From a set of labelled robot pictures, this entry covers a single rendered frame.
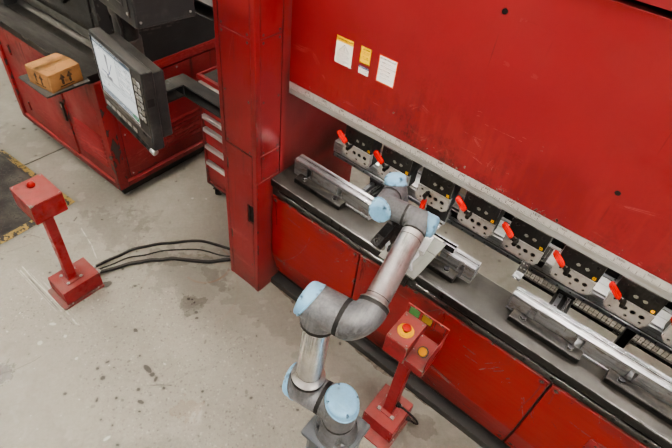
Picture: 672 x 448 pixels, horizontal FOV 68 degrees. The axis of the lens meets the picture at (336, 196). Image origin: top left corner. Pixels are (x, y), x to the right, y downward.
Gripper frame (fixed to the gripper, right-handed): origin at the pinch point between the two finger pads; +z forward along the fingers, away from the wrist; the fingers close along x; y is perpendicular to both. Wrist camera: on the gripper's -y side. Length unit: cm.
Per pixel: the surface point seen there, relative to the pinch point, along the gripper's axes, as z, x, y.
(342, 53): -65, 54, 16
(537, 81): -60, -19, 45
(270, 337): 92, 91, -34
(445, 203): -5.8, 13.2, 33.3
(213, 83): -36, 170, -11
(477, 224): 0.4, 0.6, 38.7
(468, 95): -53, 3, 37
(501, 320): 41, -14, 39
